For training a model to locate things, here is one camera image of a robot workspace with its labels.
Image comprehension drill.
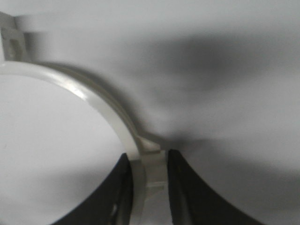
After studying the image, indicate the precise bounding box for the white half-ring pipe clamp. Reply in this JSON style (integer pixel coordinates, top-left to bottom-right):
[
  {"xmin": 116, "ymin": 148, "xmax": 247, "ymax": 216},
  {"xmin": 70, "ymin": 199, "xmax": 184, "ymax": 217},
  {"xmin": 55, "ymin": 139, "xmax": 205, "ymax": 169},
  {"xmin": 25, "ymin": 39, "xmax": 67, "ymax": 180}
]
[{"xmin": 0, "ymin": 13, "xmax": 167, "ymax": 225}]

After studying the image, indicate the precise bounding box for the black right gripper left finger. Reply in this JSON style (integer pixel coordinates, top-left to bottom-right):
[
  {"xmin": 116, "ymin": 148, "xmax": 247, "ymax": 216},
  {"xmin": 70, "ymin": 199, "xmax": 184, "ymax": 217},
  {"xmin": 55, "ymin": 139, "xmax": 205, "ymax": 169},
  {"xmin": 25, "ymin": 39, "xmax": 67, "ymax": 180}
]
[{"xmin": 54, "ymin": 153, "xmax": 134, "ymax": 225}]

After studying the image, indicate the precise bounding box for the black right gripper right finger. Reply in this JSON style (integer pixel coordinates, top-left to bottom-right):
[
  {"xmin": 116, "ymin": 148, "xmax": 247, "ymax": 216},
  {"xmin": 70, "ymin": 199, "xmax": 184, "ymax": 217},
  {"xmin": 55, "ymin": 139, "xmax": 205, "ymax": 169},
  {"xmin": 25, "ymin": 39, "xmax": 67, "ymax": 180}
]
[{"xmin": 167, "ymin": 150, "xmax": 261, "ymax": 225}]

